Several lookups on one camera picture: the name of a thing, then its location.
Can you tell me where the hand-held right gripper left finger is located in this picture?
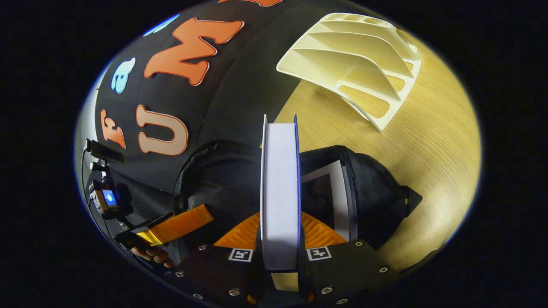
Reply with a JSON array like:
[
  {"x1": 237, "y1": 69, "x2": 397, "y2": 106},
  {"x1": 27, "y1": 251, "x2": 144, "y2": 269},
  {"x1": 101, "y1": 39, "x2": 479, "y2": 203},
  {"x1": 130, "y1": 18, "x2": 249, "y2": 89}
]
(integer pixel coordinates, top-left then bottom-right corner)
[{"x1": 164, "y1": 212, "x2": 263, "y2": 307}]

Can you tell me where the black schoolbag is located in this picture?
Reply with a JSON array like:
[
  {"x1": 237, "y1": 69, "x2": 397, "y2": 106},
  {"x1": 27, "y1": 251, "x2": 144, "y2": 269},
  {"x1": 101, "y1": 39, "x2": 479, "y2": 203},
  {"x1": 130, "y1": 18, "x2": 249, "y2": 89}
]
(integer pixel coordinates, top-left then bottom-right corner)
[{"x1": 173, "y1": 141, "x2": 423, "y2": 251}]

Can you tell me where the dark blue spine book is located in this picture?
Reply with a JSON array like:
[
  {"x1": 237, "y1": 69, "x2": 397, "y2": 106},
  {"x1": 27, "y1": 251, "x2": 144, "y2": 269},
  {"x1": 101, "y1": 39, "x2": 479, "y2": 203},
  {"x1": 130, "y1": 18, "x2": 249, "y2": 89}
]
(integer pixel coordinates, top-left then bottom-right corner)
[{"x1": 260, "y1": 114, "x2": 302, "y2": 272}]

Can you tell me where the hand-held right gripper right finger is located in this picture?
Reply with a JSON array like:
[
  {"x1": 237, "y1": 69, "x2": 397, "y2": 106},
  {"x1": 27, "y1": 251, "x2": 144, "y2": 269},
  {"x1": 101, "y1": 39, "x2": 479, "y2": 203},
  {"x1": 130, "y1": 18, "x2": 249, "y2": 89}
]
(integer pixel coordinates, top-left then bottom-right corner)
[{"x1": 299, "y1": 212, "x2": 401, "y2": 307}]

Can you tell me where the portrait cover book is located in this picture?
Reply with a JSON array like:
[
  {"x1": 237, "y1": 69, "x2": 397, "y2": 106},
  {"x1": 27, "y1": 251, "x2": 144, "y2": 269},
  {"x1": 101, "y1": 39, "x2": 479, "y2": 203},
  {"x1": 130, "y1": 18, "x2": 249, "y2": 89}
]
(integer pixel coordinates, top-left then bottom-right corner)
[{"x1": 300, "y1": 160, "x2": 358, "y2": 243}]

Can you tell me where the white plastic bookshelf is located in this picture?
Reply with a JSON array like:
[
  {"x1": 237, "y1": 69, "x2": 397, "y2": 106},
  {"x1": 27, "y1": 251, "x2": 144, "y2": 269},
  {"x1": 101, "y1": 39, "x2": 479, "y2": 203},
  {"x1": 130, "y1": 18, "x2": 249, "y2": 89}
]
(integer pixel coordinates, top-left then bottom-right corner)
[{"x1": 276, "y1": 12, "x2": 423, "y2": 133}]

